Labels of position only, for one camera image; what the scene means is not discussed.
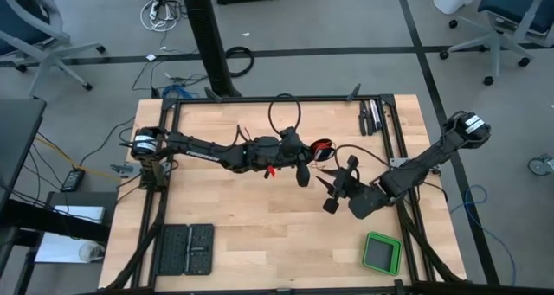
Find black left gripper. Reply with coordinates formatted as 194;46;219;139
257;126;324;188

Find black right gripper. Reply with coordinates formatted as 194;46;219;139
315;154;369;215

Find black wire spool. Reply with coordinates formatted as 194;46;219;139
309;138;338;162

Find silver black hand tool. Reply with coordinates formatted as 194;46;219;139
369;99;384;134

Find green square tray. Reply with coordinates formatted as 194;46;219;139
361;230;404;277

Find black spring clamp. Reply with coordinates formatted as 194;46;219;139
203;86;224;104
345;82;363;102

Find open black bit case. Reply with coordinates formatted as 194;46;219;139
156;223;216;277

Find black tower fan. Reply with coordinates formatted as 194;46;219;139
179;0;242;99

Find grey caster wheel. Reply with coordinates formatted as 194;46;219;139
527;152;554;177

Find white power strip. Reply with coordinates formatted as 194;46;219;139
139;0;181;33

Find white flat box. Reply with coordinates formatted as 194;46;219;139
54;205;106;225

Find clear plastic cup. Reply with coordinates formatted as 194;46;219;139
77;241;106;263

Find black power brick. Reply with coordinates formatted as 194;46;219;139
60;168;87;193

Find blue white office chair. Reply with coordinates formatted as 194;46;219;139
439;0;554;87

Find white paper sheet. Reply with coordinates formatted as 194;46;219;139
34;232;107;265

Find blue grey office chair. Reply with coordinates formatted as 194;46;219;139
0;0;107;93

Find black desk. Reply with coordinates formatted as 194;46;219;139
0;98;48;212

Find black camera cable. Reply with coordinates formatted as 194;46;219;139
335;144;390;169

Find black cable with red tape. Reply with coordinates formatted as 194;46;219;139
235;93;303;147

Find black handled pliers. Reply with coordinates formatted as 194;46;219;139
358;99;374;137

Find long blue cable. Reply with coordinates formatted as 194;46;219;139
448;184;519;287

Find coiled black cable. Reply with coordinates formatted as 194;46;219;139
224;46;255;79

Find tangled blue cable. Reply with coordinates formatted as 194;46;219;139
162;84;196;99

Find yellow cable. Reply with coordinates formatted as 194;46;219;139
34;135;121;182

